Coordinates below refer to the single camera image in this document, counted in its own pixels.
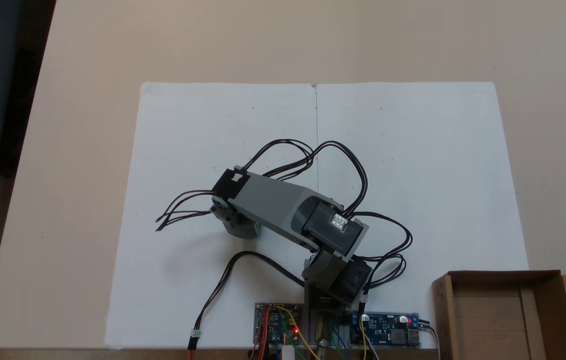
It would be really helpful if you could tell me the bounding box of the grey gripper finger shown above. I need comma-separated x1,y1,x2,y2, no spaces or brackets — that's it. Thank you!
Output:
222,215,261,240

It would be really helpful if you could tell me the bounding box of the blue circuit board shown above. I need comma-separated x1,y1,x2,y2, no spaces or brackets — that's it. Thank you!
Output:
350,312,421,348

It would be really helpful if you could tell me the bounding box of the brown cardboard box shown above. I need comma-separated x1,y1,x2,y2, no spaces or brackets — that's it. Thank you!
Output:
431,270,566,360

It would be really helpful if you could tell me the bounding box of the black gripper motor cable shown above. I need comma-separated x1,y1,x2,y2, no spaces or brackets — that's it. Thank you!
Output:
155,189,216,232

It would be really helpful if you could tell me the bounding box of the black cable with white connector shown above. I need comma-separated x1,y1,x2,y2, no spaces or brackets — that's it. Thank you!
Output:
186,251,305,360

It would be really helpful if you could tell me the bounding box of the yellow wire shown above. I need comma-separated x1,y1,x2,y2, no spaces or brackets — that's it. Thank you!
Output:
275,305,321,360

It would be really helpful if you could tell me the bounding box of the grey circuit board with wires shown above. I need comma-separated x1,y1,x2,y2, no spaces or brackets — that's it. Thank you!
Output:
254,302,304,347

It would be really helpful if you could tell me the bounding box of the black wrist motor cable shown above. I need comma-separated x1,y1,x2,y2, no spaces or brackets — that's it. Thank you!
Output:
245,138,369,219

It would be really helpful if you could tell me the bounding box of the black elbow motor cable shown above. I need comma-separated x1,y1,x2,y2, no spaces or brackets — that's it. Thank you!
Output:
350,211,414,302

